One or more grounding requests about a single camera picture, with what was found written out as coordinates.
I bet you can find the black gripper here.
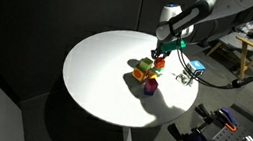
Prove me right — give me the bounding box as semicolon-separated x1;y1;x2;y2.
150;38;174;62

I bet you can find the orange block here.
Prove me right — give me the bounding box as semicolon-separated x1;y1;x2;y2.
152;56;167;70

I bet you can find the small green block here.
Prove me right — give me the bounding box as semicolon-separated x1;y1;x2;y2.
152;66;165;76

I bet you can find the lime green block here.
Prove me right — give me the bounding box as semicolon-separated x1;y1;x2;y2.
138;55;155;73

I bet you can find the magenta block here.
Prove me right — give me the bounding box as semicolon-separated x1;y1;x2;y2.
143;76;161;91

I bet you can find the blue block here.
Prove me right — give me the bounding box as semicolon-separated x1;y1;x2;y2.
143;86;157;97

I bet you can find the orange picture cube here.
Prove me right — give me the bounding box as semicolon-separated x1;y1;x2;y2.
130;64;151;85

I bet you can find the blue number cube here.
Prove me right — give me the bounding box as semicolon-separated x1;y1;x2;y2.
185;59;208;81

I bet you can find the black bar clamp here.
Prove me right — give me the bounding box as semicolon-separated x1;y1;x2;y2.
192;103;226;129

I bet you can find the wooden chair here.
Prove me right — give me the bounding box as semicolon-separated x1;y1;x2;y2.
205;21;253;83

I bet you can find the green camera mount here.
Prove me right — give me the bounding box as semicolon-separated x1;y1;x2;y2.
158;36;188;57

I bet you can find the black cable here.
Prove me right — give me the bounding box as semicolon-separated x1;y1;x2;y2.
170;37;253;94

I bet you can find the purple clamp orange handle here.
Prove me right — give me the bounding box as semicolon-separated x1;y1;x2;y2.
215;107;240;133

